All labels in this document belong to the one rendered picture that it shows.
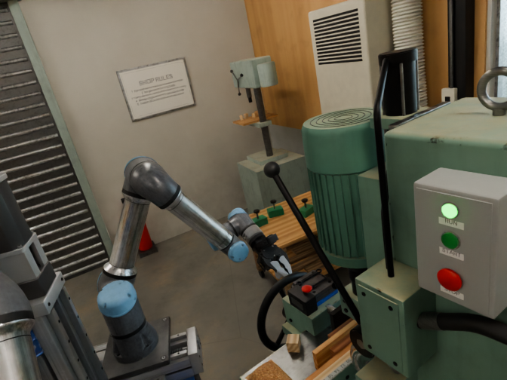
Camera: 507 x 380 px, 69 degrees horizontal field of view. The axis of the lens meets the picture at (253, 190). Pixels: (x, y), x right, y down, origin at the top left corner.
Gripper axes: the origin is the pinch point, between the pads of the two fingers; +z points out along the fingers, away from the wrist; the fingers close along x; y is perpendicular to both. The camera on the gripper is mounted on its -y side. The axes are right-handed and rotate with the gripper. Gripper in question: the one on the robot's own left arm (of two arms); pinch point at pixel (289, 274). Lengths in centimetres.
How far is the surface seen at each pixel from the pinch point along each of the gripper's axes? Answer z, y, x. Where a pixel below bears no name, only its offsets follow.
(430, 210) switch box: 33, -82, 23
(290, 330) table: 17.4, -6.1, 15.0
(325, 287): 16.5, -20.7, 4.7
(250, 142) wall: -204, 139, -142
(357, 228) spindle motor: 20, -57, 12
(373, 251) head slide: 26, -56, 13
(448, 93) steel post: -31, -22, -128
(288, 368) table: 26.9, -14.9, 25.6
